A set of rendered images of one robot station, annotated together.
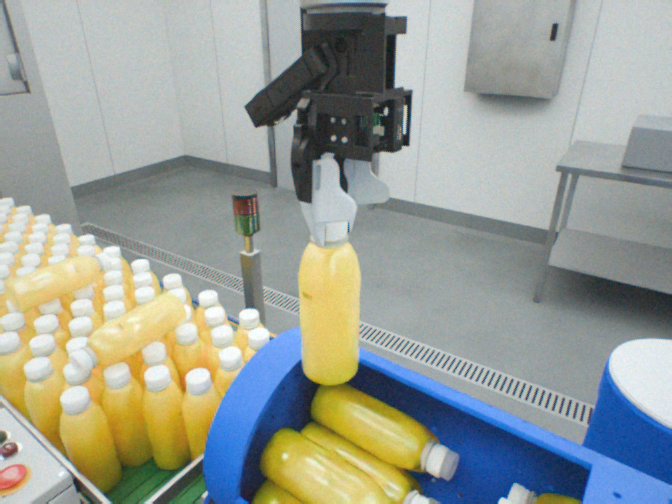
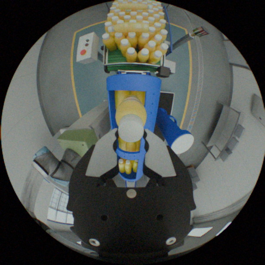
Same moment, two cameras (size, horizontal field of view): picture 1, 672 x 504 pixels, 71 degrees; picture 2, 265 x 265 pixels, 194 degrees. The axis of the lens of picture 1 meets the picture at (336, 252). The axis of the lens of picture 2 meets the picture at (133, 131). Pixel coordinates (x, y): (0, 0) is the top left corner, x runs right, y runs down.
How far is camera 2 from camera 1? 0.51 m
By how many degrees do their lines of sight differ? 83
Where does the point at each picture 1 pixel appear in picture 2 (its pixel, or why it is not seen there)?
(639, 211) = (231, 121)
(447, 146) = (244, 85)
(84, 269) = (141, 6)
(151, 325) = (133, 29)
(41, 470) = (87, 53)
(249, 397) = (114, 84)
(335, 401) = (140, 95)
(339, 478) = not seen: hidden behind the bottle
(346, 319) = not seen: hidden behind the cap
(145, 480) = (118, 53)
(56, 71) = not seen: outside the picture
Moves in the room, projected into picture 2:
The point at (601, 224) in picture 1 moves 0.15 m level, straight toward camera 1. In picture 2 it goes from (230, 114) to (229, 114)
